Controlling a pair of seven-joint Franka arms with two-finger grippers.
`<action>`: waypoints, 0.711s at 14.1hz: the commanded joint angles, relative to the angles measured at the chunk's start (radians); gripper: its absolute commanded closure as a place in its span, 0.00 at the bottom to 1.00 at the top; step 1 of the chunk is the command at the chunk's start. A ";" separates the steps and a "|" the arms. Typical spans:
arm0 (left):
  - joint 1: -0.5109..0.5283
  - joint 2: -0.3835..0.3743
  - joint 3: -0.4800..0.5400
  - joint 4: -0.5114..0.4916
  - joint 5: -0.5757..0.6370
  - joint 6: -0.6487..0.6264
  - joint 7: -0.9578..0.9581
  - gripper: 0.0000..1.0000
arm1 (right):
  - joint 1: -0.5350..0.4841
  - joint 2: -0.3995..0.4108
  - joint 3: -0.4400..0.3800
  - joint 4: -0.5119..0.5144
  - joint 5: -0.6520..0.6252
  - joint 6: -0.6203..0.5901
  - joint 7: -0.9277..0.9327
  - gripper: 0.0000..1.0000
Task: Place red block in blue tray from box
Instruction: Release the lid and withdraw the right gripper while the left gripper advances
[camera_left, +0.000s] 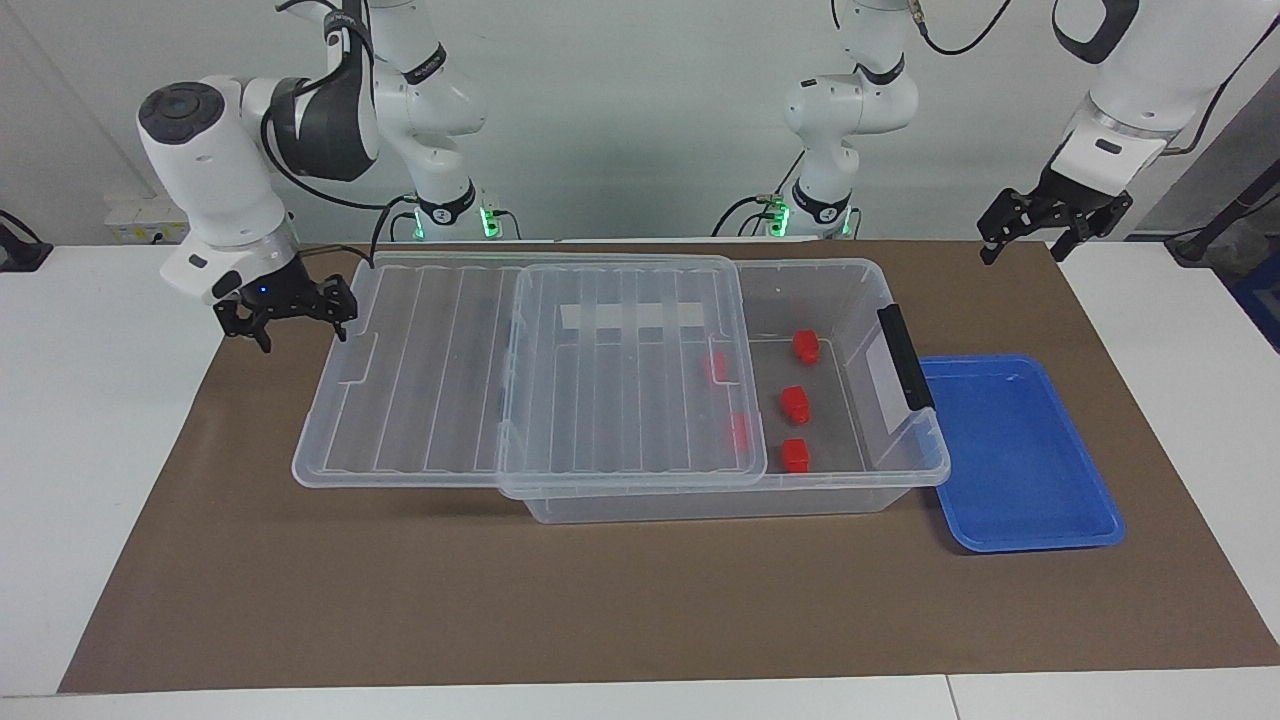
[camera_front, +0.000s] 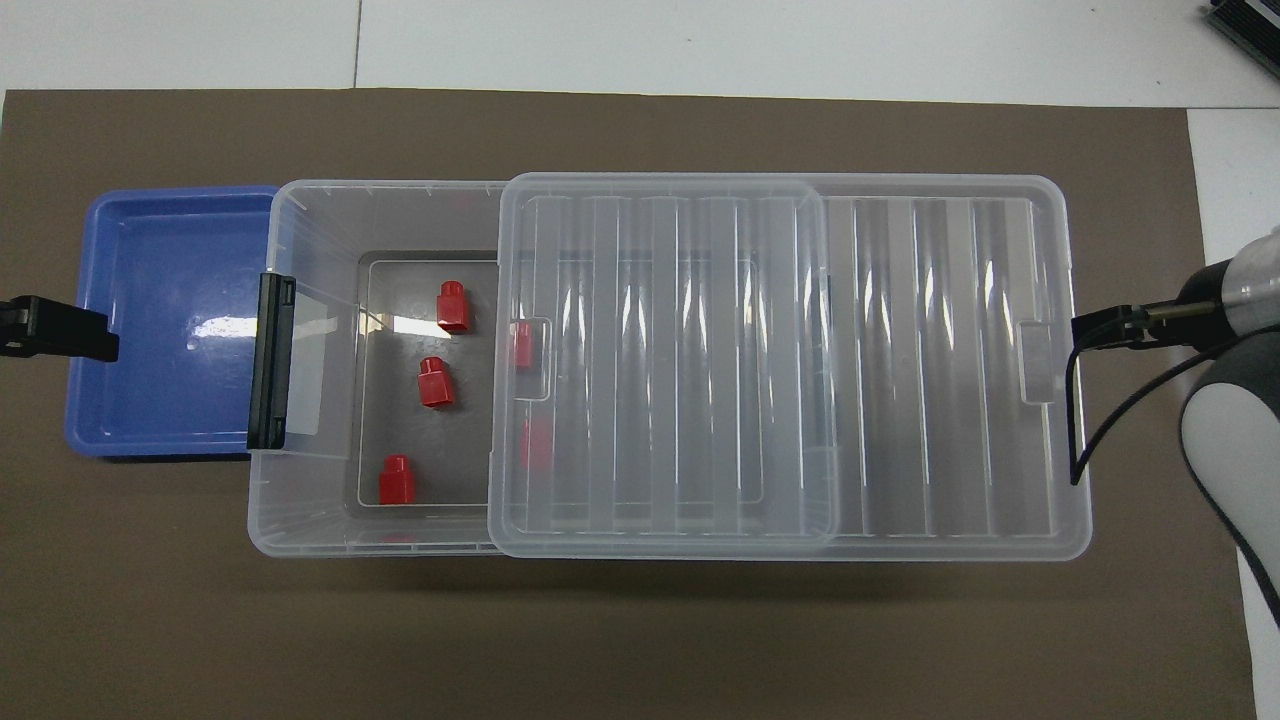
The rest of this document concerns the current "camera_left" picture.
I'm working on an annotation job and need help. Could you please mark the clear ribbed plastic lid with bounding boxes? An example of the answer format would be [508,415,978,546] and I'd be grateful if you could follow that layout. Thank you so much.
[292,253,769,499]

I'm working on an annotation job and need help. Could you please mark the blue plastic tray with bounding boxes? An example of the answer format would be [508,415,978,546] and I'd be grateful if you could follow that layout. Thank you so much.
[918,354,1127,554]

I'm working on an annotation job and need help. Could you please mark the clear plastic storage box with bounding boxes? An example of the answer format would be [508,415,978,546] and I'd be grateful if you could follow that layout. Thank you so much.
[497,258,951,524]

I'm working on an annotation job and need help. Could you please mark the black stand pole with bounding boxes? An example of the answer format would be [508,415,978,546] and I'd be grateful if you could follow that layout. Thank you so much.
[1165,160,1280,266]

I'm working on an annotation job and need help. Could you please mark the blue crate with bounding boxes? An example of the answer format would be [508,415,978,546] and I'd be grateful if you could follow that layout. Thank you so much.
[1230,250,1280,353]

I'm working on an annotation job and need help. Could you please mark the brown paper table mat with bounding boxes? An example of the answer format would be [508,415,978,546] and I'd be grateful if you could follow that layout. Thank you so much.
[58,240,1280,694]

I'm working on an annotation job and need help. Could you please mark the black table clamp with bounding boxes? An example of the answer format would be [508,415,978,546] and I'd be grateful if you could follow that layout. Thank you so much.
[0,210,53,273]

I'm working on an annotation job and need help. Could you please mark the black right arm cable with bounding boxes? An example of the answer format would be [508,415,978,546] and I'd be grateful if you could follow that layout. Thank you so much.
[260,0,416,271]

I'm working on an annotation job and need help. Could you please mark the black box latch handle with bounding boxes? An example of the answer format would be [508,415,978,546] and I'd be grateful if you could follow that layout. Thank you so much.
[877,304,936,411]

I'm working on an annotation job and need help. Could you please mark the white wall socket box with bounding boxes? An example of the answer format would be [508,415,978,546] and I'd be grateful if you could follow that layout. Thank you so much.
[105,195,191,244]

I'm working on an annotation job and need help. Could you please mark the black left arm wrist cable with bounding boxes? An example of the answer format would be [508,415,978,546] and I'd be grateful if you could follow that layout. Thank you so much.
[1165,45,1280,156]

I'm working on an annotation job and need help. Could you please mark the black left arm shoulder cable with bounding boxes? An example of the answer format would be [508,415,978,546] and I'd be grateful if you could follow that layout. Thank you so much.
[912,0,1016,56]

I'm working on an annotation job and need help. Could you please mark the black left arm base cables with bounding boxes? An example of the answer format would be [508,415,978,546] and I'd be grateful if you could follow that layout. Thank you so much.
[712,150,806,238]

